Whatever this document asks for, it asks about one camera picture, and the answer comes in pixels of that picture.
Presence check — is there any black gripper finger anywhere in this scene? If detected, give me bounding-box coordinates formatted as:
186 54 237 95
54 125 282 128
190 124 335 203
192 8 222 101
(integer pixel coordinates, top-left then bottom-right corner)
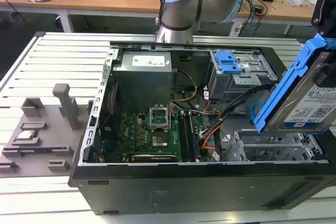
310 0 330 36

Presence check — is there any hard disk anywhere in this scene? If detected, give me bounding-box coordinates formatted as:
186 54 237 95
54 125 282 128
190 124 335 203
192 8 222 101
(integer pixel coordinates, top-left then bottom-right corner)
251 33 336 134

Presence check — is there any metal disk bay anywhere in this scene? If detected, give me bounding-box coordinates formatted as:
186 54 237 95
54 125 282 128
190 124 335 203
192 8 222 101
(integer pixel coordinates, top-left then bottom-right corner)
226 129 330 162

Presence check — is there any blue drive cage latch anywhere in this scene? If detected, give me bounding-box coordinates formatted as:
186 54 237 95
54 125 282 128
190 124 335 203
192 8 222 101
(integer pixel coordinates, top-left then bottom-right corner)
215 50 244 74

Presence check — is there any metal drive cage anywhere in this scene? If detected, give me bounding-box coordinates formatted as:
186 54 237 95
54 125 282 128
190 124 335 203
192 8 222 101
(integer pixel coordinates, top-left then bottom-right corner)
204 50 278 101

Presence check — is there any grey power supply unit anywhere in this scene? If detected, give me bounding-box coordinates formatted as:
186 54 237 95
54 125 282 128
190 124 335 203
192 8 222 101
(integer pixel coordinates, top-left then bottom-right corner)
112 51 174 89

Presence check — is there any metal socket cover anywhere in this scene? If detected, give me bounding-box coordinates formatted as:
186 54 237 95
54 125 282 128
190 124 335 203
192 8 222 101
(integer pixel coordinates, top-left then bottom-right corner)
148 105 169 132

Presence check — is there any CPU socket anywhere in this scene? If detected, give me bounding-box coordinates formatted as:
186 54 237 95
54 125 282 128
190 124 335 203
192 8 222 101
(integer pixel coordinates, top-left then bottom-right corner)
151 133 169 148

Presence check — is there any wooden desk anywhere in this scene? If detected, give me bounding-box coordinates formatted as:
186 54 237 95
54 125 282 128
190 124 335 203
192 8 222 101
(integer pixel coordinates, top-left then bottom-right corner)
0 0 336 37

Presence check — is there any green motherboard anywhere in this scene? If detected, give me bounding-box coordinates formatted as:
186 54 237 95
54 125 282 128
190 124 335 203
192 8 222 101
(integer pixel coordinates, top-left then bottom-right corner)
118 110 211 162

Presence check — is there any black graphics card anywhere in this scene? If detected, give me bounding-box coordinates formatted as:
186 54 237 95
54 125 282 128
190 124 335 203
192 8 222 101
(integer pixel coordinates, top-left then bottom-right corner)
130 153 179 163

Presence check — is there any black open PC case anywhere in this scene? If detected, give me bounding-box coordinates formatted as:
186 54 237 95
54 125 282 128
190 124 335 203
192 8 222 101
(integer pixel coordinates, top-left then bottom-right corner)
68 40 336 216

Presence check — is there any grey parts rack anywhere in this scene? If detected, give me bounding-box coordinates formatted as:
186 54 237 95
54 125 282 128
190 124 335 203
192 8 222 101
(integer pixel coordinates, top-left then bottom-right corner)
0 83 91 180

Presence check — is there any black disk wire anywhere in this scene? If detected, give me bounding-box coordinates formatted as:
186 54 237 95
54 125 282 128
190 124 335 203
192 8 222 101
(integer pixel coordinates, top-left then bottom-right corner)
219 82 278 121

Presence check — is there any yellow black wire bundle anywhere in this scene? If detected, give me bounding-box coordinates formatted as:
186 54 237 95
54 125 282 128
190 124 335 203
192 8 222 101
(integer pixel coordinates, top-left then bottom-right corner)
169 68 199 103

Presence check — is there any orange wire bundle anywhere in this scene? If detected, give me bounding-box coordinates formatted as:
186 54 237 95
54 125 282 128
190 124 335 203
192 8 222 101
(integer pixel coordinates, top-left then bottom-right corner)
201 123 224 152

